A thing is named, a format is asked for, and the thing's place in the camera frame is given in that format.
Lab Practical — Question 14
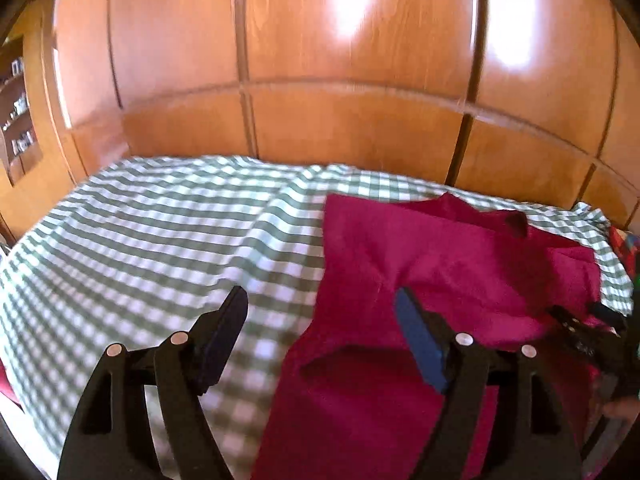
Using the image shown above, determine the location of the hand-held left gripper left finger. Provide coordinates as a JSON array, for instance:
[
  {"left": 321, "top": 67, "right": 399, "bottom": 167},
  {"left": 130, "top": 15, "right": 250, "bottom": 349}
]
[{"left": 56, "top": 286, "right": 249, "bottom": 480}]

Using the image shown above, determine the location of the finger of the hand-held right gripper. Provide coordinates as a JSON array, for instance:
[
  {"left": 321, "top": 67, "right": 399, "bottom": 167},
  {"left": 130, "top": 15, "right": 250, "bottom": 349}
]
[
  {"left": 587, "top": 301, "right": 630, "bottom": 333},
  {"left": 547, "top": 305, "right": 608, "bottom": 361}
]

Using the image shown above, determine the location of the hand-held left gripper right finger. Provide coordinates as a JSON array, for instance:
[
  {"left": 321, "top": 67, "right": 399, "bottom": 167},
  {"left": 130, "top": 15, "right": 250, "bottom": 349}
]
[{"left": 394, "top": 287, "right": 583, "bottom": 480}]

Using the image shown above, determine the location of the dark red sweater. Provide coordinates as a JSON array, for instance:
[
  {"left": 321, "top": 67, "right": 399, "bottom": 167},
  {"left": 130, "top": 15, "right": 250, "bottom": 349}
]
[{"left": 250, "top": 192, "right": 618, "bottom": 480}]

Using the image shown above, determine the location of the person's right hand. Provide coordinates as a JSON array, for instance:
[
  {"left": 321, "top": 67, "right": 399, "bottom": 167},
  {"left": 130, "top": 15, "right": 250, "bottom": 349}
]
[{"left": 602, "top": 396, "right": 640, "bottom": 422}]

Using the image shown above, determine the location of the multicolour checked pillow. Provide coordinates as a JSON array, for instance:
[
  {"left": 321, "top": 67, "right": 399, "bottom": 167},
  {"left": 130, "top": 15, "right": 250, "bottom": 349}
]
[{"left": 607, "top": 227, "right": 640, "bottom": 281}]

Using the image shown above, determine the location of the green checked bedsheet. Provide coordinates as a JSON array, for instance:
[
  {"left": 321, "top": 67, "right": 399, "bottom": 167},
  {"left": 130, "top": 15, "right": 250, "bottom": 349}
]
[{"left": 0, "top": 155, "right": 636, "bottom": 480}]

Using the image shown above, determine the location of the red cloth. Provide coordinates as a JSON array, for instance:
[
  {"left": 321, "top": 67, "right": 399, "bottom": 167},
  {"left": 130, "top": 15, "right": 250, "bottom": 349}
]
[{"left": 0, "top": 360, "right": 22, "bottom": 413}]

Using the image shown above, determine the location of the wooden wardrobe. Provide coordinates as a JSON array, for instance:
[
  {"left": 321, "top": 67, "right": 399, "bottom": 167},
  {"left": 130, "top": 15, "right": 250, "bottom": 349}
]
[{"left": 50, "top": 0, "right": 640, "bottom": 233}]

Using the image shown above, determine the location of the wooden wall shelf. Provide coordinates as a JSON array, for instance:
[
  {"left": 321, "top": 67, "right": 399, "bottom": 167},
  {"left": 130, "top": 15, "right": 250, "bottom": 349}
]
[{"left": 0, "top": 55, "right": 44, "bottom": 187}]

